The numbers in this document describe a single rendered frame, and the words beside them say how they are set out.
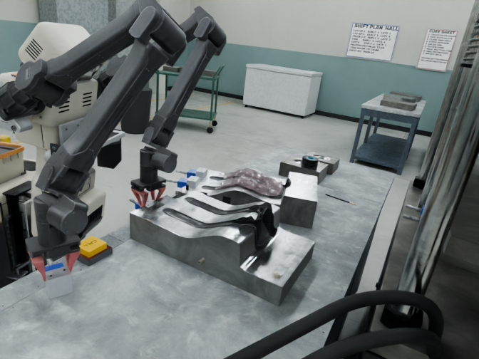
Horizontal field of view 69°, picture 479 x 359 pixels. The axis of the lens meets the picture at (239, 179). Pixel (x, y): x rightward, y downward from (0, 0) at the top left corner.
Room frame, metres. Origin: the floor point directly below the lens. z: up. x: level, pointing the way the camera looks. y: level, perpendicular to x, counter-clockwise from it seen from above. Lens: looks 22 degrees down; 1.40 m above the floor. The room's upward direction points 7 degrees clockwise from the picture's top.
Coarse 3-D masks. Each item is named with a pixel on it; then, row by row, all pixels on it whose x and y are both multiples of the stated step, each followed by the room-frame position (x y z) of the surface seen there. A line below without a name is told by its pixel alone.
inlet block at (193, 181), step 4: (192, 176) 1.27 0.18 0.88; (168, 180) 1.26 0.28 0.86; (172, 180) 1.26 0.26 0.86; (176, 180) 1.26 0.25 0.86; (180, 180) 1.25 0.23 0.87; (184, 180) 1.25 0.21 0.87; (188, 180) 1.23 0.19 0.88; (192, 180) 1.23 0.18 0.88; (196, 180) 1.23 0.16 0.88; (180, 184) 1.24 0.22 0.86; (184, 184) 1.23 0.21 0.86; (188, 184) 1.23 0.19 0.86; (192, 184) 1.22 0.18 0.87; (196, 184) 1.23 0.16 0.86
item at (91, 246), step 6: (84, 240) 0.82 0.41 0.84; (90, 240) 0.82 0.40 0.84; (96, 240) 0.83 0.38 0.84; (84, 246) 0.79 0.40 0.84; (90, 246) 0.79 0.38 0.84; (96, 246) 0.79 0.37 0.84; (102, 246) 0.81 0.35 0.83; (84, 252) 0.78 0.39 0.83; (90, 252) 0.77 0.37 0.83; (96, 252) 0.79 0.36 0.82
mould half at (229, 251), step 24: (192, 192) 1.10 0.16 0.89; (144, 216) 0.90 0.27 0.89; (168, 216) 0.92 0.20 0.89; (192, 216) 0.94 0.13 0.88; (216, 216) 0.96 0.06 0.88; (240, 216) 0.90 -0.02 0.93; (144, 240) 0.88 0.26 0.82; (168, 240) 0.84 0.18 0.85; (192, 240) 0.81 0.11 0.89; (216, 240) 0.77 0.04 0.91; (240, 240) 0.76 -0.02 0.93; (288, 240) 0.91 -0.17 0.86; (192, 264) 0.80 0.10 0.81; (216, 264) 0.77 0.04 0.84; (240, 264) 0.74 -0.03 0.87; (264, 264) 0.77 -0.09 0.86; (288, 264) 0.78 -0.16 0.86; (240, 288) 0.74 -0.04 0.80; (264, 288) 0.71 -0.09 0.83; (288, 288) 0.74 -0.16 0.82
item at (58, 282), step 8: (48, 264) 0.71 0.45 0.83; (56, 264) 0.70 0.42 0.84; (48, 272) 0.65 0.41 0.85; (56, 272) 0.65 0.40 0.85; (64, 272) 0.66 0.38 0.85; (48, 280) 0.62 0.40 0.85; (56, 280) 0.63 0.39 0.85; (64, 280) 0.64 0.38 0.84; (48, 288) 0.62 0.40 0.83; (56, 288) 0.63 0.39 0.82; (64, 288) 0.64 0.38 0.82; (72, 288) 0.65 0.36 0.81; (48, 296) 0.63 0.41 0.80; (56, 296) 0.63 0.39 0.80
